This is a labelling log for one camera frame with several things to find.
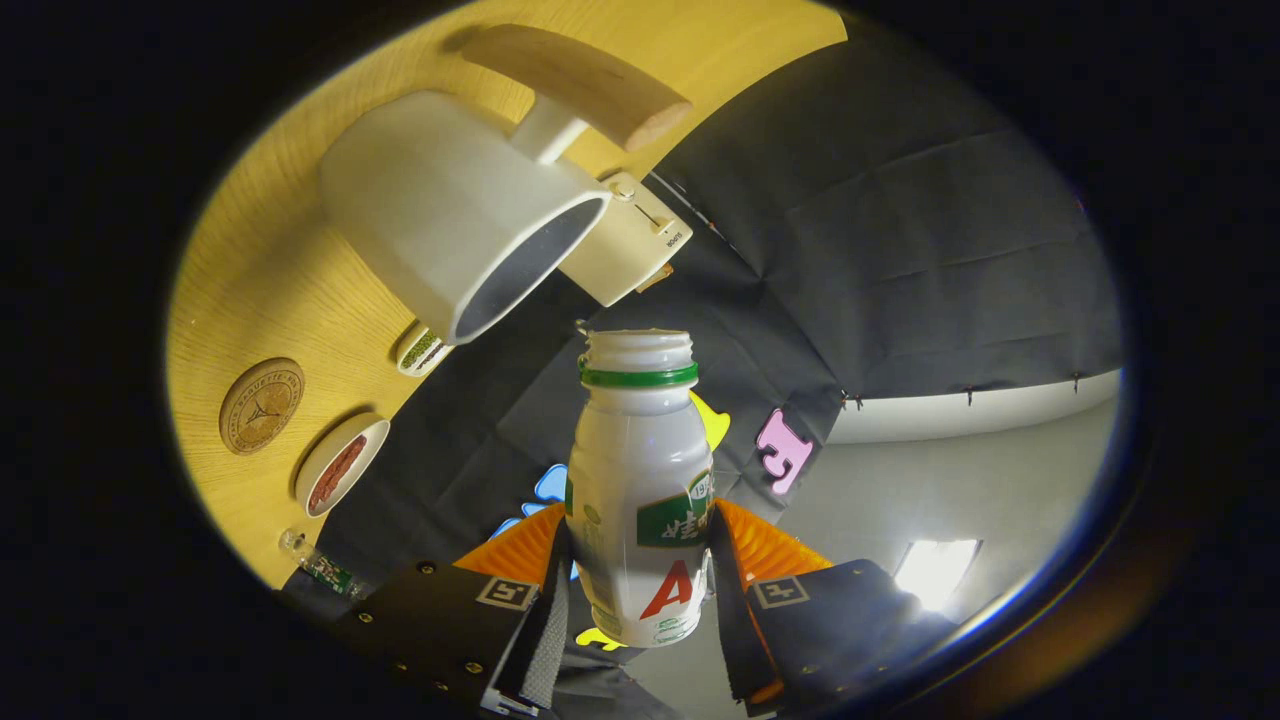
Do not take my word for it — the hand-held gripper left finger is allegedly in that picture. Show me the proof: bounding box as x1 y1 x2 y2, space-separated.
335 502 573 716

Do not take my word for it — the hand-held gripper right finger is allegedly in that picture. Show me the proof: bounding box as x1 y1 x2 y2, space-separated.
705 498 956 713

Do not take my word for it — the white juice bottle green ring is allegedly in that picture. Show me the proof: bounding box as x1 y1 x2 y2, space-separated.
565 328 717 648

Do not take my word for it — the round cork coaster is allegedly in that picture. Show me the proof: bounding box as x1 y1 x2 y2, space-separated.
219 357 306 456

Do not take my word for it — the white cup wooden handle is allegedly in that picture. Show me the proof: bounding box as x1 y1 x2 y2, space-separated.
320 24 693 346

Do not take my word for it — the clear plastic water bottle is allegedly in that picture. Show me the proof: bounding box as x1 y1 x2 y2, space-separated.
279 529 366 599

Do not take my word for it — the red meat slice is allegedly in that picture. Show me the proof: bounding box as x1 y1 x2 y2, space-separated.
314 440 368 513
308 435 363 506

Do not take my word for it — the round white plate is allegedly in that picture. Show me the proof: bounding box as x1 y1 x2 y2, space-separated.
294 413 391 518

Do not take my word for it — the small white divided dish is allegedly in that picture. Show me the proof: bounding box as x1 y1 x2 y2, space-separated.
396 320 451 378

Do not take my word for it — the cream toaster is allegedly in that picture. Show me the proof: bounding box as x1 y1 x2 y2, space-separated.
558 172 693 308

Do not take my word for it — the wooden table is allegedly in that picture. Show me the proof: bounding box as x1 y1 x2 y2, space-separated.
165 0 849 591

